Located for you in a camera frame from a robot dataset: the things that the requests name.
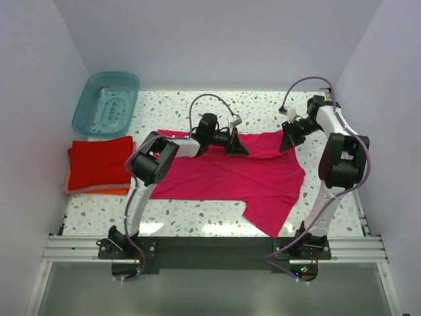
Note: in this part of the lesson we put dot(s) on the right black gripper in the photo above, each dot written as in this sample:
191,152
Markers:
289,139

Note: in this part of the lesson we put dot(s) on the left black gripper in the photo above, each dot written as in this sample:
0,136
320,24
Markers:
233,145

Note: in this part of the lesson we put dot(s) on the magenta t-shirt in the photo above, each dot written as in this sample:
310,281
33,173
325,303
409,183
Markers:
267,180

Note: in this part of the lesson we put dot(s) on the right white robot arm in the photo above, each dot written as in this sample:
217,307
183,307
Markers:
341,167

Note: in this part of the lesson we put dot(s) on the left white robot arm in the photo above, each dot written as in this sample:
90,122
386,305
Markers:
150,164

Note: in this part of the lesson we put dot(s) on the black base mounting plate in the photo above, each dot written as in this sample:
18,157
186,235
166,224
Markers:
151,255

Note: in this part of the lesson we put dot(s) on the teal plastic bin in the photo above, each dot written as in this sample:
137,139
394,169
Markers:
106,105

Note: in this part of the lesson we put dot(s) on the folded red t-shirt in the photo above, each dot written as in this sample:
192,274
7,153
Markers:
102,161

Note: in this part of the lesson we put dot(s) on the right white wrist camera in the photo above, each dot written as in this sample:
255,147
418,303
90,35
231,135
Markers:
289,112

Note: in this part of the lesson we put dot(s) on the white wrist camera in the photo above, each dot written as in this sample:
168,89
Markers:
289,112
235,120

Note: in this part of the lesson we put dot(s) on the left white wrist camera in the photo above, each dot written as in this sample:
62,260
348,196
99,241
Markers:
235,120

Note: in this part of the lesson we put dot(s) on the aluminium frame rail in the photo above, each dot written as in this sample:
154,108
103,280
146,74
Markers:
343,249

